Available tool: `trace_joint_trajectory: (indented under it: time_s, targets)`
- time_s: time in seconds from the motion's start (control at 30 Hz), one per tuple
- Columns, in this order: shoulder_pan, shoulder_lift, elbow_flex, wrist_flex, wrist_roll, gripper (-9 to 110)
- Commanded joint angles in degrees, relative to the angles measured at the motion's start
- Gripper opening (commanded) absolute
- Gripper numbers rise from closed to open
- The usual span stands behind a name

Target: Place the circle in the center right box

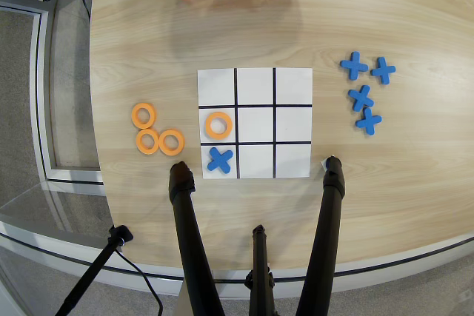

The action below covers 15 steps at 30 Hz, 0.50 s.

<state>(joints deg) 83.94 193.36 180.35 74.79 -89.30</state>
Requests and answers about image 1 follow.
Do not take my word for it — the orange foam ring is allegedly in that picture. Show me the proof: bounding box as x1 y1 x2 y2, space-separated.
130 102 157 130
135 128 160 155
204 111 234 138
158 129 185 156

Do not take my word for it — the white tic-tac-toe grid sheet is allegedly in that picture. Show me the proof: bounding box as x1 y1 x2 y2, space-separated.
196 67 314 180

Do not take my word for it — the blue foam cross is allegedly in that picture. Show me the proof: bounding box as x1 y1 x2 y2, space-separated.
370 56 397 85
207 147 235 175
355 107 383 137
347 84 375 112
340 51 370 81

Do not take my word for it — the thin black tripod leg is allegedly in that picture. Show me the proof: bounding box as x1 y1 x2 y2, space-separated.
244 224 277 316

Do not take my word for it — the black stand pole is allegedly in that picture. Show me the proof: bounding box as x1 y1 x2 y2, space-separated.
54 224 134 316

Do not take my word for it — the white glass partition frame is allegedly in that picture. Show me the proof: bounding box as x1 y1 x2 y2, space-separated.
0 0 105 186

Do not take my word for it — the black stand cable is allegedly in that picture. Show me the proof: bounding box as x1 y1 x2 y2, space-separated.
113 248 164 316

